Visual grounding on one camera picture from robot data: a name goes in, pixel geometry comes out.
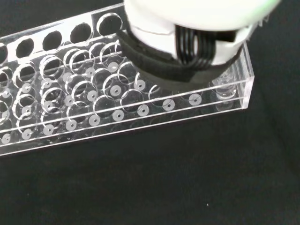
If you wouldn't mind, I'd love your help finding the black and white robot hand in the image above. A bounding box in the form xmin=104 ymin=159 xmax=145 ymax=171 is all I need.
xmin=116 ymin=0 xmax=282 ymax=83

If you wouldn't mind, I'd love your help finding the clear acrylic test tube rack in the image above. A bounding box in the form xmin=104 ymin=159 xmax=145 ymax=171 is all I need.
xmin=0 ymin=3 xmax=255 ymax=157

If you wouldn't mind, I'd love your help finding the black bench cloth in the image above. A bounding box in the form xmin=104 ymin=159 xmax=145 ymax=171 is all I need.
xmin=0 ymin=0 xmax=300 ymax=225

